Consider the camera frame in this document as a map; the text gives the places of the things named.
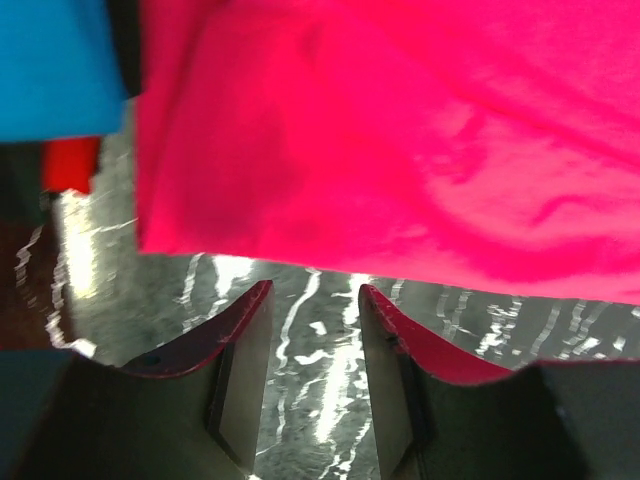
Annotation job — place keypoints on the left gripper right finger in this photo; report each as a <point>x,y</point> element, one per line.
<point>440,412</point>

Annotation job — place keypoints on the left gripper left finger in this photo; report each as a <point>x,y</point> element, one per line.
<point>189,409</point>

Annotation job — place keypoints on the pink t shirt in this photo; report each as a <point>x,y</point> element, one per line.
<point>491,145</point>

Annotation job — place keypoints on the blue folded t shirt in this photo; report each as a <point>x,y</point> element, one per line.
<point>59,71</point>

